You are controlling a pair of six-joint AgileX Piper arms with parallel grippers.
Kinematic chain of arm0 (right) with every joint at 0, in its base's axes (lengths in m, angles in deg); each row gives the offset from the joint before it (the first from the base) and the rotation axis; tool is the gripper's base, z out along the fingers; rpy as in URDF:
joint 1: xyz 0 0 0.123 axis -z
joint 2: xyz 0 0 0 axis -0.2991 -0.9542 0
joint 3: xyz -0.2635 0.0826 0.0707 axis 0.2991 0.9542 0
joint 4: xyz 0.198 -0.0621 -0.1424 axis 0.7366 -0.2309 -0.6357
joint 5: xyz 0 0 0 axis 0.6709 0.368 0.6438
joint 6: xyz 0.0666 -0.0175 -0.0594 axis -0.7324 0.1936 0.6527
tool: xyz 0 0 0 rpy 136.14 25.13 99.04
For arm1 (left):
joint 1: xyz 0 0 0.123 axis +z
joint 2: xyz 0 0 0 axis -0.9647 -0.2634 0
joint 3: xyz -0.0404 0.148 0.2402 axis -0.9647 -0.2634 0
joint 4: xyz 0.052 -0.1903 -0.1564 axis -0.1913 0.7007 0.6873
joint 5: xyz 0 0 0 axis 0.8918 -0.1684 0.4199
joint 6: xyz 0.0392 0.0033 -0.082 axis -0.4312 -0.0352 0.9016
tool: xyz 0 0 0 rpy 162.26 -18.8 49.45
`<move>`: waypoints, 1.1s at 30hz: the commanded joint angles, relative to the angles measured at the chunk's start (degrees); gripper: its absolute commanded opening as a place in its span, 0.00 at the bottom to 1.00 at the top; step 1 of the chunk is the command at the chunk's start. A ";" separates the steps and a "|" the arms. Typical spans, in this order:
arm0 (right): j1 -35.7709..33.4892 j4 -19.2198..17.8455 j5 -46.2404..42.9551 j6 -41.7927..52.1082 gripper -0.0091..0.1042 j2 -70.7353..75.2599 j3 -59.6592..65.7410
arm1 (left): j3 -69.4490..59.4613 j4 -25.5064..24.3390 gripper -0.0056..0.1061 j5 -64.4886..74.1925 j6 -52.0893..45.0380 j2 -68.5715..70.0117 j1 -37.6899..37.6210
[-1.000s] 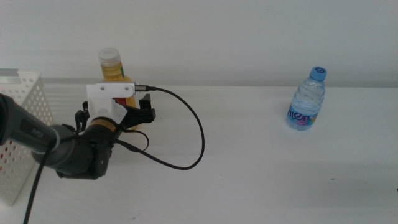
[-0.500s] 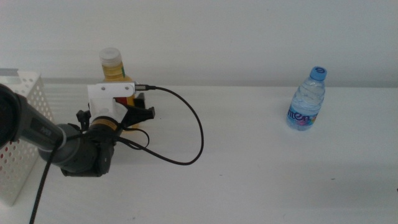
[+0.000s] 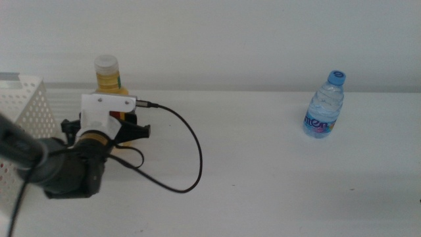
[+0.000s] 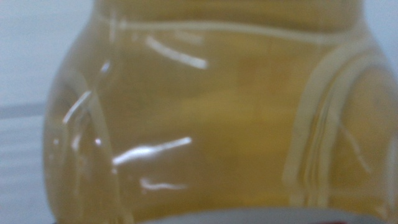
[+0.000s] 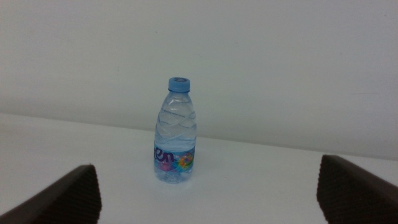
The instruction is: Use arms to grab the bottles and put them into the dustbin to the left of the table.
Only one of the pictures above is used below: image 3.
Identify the white perforated plastic basket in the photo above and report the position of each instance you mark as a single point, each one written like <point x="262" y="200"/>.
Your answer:
<point x="33" y="112"/>

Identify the orange juice bottle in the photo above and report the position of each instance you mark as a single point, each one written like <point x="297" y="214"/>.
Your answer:
<point x="107" y="79"/>

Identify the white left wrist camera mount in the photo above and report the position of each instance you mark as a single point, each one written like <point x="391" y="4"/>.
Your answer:
<point x="105" y="105"/>

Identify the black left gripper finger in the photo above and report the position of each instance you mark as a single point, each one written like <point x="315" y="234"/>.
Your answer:
<point x="70" y="128"/>
<point x="135" y="131"/>

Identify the blue-capped water bottle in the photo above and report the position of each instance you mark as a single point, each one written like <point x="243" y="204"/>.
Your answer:
<point x="324" y="108"/>

